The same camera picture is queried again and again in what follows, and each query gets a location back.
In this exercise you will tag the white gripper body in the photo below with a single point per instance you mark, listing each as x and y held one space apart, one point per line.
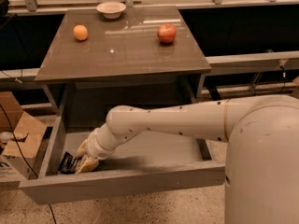
93 148

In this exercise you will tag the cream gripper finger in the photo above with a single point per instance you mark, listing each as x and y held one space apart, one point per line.
82 150
87 164

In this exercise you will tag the black rxbar chocolate wrapper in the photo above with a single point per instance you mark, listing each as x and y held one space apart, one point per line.
69 164

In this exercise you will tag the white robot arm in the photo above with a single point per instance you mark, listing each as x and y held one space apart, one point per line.
262 160

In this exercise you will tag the grey open drawer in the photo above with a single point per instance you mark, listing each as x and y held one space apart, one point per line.
150 162

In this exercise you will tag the grey counter cabinet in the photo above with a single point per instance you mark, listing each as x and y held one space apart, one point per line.
121 50

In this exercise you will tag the brown cardboard box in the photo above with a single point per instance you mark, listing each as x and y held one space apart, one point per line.
21 136

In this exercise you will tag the orange fruit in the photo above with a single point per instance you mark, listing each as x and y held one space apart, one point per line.
80 32

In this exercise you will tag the red apple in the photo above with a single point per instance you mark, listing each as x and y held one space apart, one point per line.
166 33

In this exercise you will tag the white ceramic bowl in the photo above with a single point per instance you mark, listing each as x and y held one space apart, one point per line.
111 10

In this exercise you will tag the grey metal rail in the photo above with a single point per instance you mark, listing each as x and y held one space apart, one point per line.
252 63

